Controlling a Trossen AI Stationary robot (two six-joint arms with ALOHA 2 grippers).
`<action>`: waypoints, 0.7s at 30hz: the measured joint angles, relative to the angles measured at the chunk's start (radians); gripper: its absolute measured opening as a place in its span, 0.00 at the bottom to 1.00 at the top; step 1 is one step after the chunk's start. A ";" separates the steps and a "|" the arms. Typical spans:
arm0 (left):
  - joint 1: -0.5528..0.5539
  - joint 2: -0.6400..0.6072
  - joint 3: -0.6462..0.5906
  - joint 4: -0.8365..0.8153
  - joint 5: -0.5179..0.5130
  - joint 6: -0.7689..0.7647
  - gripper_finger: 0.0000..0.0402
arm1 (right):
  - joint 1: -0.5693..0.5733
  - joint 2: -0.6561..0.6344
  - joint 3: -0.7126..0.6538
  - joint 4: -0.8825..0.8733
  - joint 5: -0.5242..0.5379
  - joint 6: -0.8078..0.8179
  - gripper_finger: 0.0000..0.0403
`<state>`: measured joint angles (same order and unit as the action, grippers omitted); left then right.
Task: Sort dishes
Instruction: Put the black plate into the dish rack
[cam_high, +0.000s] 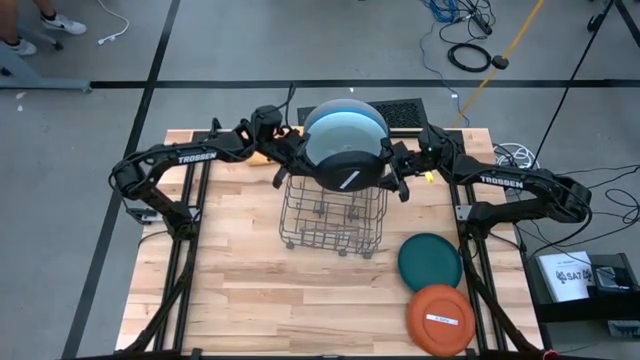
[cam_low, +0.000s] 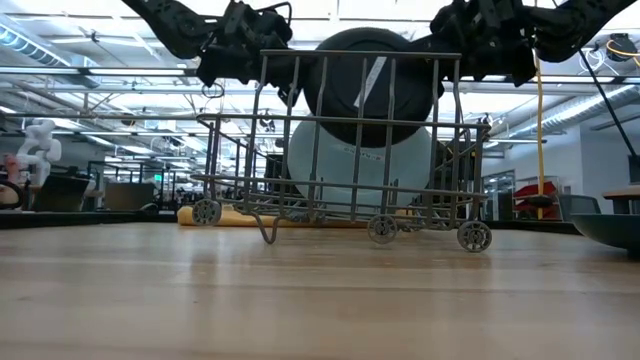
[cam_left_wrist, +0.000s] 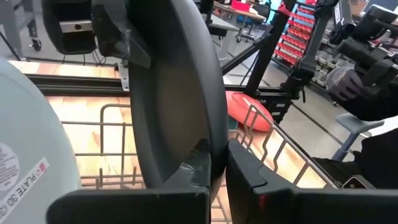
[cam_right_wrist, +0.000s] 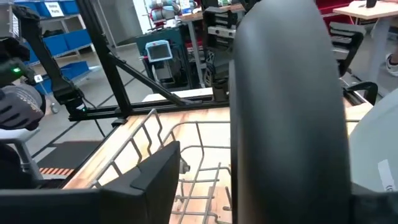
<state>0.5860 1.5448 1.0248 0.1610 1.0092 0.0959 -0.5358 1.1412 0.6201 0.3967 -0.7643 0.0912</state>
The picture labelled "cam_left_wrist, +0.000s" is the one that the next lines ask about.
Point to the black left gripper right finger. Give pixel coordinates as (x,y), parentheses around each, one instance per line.
(280,208)

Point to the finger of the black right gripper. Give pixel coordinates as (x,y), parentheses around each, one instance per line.
(115,34)

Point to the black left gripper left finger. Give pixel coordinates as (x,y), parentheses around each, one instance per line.
(130,208)

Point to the black plate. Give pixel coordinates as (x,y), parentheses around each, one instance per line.
(177,93)

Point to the pale blue plate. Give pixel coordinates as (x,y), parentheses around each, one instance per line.
(34,124)

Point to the dark teal plate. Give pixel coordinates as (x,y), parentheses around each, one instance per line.
(233,123)

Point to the orange plate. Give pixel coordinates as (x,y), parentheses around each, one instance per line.
(239,105)

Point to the grey table leg with caster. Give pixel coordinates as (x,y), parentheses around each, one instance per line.
(15,28)

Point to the black phone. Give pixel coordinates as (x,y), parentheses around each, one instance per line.
(356,183)

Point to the grey table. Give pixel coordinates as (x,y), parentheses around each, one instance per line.
(222,25)

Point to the grey stool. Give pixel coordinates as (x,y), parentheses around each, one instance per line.
(354,123)

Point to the person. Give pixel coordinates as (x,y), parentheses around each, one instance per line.
(382,155)

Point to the red box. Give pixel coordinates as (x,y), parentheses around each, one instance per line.
(241,5)

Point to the wooden desk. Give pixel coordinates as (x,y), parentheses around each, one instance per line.
(242,14)

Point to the person's hand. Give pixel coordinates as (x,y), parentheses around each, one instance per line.
(343,84)

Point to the shelf with red drawers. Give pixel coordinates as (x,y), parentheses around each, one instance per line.
(292,34)

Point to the grey metal bracket plate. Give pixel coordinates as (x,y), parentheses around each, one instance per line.
(123,77)

